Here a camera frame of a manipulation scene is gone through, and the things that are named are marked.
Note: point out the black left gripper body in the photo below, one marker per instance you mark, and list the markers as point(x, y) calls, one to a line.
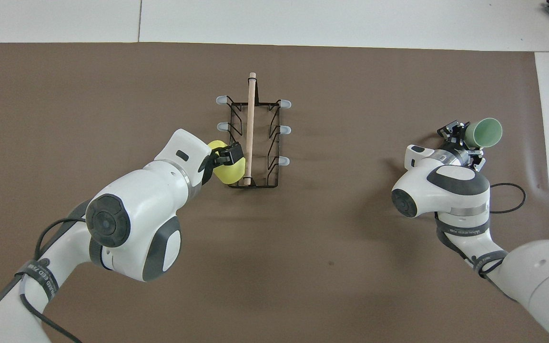
point(208, 166)

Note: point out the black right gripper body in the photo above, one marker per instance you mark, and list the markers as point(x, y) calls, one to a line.
point(462, 148)

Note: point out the yellow plastic cup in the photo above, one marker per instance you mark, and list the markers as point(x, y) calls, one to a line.
point(229, 175)

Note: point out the light green plastic cup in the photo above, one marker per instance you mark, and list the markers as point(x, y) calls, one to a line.
point(486, 133)

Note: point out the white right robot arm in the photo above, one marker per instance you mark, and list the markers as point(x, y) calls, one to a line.
point(446, 190)

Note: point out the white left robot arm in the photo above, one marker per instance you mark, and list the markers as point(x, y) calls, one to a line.
point(146, 200)

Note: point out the brown table mat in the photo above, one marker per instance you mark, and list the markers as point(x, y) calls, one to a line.
point(327, 238)

